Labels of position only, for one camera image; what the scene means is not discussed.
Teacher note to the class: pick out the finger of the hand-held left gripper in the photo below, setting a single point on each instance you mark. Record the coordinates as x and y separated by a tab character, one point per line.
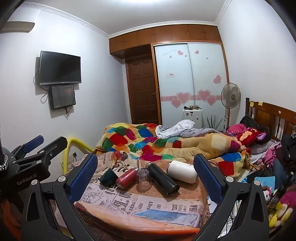
34	141
54	146

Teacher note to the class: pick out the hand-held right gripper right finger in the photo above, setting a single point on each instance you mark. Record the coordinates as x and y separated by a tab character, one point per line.
208	178

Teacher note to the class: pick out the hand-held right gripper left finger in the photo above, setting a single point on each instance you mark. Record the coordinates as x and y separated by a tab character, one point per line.
83	176

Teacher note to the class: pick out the dark green cup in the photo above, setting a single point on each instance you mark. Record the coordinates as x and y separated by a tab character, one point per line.
108	177

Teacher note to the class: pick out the white cup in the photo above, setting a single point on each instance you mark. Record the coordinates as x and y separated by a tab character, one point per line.
181	171

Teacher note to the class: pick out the clear plastic cup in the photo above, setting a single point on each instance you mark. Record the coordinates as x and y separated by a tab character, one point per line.
144	180

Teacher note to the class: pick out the yellow foam tube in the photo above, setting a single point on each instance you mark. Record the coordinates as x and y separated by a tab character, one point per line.
67	150

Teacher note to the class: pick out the red metal bottle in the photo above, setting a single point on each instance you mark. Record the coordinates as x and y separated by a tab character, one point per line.
126	178

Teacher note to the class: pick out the black thermos bottle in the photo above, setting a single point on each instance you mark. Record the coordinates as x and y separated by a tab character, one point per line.
161	178

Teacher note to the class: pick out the orange cloth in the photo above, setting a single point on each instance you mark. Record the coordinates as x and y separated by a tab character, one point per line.
9	220

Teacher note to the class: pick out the grey checked sheet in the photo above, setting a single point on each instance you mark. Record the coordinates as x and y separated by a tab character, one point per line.
182	129

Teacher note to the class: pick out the dry twig plant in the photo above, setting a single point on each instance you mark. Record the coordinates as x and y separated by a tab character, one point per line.
214	122

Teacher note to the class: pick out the pink pillow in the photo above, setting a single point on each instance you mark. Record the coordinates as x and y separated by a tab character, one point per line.
237	129

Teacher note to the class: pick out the blue booklet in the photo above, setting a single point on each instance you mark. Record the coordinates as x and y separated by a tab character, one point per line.
266	184

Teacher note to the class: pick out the red plush toy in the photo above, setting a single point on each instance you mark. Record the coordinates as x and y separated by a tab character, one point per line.
251	136

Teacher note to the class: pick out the white and pink doll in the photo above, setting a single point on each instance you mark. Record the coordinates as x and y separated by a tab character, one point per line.
268	194

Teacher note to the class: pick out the white small cabinet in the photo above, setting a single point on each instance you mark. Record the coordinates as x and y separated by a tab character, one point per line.
192	117

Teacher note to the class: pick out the colourful patchwork quilt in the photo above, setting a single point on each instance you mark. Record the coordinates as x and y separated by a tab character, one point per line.
138	139

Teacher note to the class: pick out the newspaper print tablecloth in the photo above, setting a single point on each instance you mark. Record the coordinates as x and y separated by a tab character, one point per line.
143	206

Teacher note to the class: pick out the pink cloth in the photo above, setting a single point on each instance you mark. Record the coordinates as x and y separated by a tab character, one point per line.
272	153

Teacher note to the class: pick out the black bag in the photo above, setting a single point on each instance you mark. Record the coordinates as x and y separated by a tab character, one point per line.
252	121

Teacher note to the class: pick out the yellow plush toy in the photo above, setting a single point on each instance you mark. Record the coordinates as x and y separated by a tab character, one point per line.
279	214

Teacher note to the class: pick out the group of pink heart stickers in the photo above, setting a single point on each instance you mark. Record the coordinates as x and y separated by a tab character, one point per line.
182	97

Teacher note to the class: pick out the white standing fan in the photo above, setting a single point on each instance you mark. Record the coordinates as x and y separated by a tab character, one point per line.
230	95

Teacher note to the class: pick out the dark jacket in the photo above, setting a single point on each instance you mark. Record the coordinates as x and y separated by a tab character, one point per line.
289	148

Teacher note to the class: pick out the wooden bed headboard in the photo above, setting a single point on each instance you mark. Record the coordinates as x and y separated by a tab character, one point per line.
270	113

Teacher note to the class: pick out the brown wooden door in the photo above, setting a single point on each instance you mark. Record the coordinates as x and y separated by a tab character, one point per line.
143	92

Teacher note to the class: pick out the wooden wardrobe with glass doors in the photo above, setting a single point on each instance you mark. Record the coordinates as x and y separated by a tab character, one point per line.
185	76

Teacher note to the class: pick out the white air conditioner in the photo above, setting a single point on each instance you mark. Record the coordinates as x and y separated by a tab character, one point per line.
19	26

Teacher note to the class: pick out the small black wall monitor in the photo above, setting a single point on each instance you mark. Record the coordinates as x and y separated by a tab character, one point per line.
63	96

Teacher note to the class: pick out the black wall television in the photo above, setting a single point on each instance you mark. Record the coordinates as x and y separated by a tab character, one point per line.
60	67

